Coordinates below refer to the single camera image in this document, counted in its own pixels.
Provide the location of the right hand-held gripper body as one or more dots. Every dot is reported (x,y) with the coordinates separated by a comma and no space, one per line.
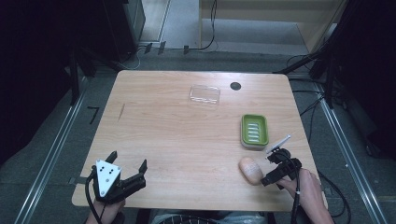
(292,169)

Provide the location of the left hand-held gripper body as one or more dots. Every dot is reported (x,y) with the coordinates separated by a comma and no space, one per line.
(107,179)

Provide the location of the beige bread roll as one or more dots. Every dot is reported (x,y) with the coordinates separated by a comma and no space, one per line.
(250,171)

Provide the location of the person's right hand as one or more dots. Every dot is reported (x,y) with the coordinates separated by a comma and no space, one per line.
(309,189)

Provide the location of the person's left hand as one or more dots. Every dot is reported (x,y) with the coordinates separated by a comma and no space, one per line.
(107,210)

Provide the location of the grey tape strip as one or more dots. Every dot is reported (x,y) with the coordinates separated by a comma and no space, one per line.
(77,180)

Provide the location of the green soap dish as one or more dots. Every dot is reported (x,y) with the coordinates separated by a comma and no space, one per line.
(254,132)

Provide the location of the black angled floor tape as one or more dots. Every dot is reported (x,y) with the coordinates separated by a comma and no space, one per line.
(93,113)

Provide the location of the black round table grommet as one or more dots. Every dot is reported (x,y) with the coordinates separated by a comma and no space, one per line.
(235,86)

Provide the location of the black metal stand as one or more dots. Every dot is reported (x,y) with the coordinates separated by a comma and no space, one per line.
(73,81)
(330,65)

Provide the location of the clear plastic lid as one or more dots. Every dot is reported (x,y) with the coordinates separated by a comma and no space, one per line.
(205,94)

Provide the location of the black cabinet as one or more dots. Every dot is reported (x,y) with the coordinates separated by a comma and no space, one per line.
(123,28)

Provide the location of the light wooden shelf unit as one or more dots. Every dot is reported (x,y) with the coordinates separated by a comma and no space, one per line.
(267,21)

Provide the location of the aluminium floor rail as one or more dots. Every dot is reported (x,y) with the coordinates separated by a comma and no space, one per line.
(49,158)
(351,158)

